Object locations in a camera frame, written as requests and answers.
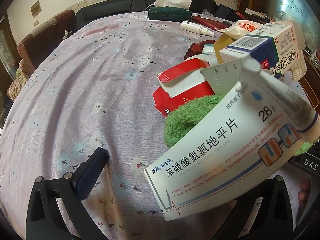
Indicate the red wallet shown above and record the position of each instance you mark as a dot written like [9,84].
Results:
[210,22]

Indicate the etched mirror panel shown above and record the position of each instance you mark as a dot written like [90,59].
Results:
[295,12]

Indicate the dark red snack wrapper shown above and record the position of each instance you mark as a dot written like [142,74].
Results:
[196,49]

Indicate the brown armchair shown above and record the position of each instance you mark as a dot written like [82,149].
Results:
[42,42]

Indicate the white packet red print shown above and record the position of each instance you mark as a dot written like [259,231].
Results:
[242,28]

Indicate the beige wall plaque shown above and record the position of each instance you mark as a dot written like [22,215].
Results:
[35,8]

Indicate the red cardboard carton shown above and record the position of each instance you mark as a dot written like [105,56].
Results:
[185,97]

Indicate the clear crumpled plastic bag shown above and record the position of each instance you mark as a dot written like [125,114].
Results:
[205,12]

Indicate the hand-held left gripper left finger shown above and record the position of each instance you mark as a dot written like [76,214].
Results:
[92,170]

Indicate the white spray bottle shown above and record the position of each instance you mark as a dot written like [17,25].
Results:
[192,26]

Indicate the wall socket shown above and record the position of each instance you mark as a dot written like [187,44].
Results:
[36,22]

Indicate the white cardboard medicine box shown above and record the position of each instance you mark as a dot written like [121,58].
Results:
[212,155]

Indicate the black paper bag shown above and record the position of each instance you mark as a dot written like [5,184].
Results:
[223,12]

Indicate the green fuzzy cloth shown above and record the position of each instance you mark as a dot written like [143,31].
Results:
[185,120]

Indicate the teal packet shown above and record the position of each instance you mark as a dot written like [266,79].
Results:
[208,49]

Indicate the stack of paper cups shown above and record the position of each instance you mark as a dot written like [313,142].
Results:
[297,70]

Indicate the patterned fabric bundle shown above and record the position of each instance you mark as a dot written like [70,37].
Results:
[17,85]

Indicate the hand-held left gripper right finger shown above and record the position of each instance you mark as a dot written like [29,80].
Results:
[246,211]

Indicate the black leather sofa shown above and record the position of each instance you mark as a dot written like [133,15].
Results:
[112,10]

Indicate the green tissue box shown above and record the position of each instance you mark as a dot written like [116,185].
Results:
[170,15]

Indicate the blue and white medicine box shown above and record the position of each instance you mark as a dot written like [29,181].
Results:
[262,52]

